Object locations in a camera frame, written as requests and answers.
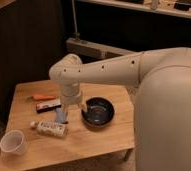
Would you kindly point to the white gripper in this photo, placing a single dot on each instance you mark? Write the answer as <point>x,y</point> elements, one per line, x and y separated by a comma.
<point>71,95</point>

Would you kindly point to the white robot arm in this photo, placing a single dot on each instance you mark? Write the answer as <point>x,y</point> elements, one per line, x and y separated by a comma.
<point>162,106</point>

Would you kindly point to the black bowl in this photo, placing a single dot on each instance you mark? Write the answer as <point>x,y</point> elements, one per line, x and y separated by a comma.
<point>100,112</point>

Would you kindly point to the wooden table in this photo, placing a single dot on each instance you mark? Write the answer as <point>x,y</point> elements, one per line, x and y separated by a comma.
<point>80,142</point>

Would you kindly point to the clear plastic bottle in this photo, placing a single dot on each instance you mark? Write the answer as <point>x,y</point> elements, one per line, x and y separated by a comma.
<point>49,128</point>

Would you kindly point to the orange carrot toy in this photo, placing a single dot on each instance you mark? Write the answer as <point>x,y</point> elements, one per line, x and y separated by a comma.
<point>39,97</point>

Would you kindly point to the grey metal bench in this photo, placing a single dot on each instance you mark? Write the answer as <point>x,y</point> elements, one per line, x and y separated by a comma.
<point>94,50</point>

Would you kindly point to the translucent plastic cup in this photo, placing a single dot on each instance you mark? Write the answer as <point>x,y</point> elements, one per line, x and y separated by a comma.
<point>13,142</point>

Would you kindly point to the wooden shelf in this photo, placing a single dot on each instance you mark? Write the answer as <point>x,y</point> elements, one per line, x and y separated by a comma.
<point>153,6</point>

